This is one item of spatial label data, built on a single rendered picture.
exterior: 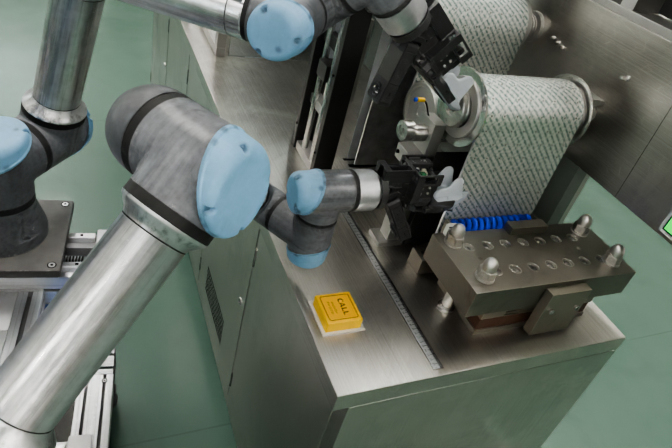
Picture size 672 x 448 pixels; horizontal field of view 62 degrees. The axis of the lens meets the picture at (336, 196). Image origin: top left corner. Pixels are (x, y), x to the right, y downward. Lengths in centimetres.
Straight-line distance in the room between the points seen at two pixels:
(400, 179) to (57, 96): 65
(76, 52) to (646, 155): 106
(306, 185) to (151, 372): 126
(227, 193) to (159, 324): 159
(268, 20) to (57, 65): 52
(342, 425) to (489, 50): 81
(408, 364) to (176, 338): 126
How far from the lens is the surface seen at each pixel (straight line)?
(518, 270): 111
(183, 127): 64
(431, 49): 94
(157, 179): 63
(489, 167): 112
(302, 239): 99
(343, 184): 94
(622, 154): 125
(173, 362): 207
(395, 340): 105
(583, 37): 134
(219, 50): 192
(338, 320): 101
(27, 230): 124
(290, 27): 72
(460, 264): 105
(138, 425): 194
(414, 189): 100
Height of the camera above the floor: 165
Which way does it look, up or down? 34 degrees down
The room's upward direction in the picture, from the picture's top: 16 degrees clockwise
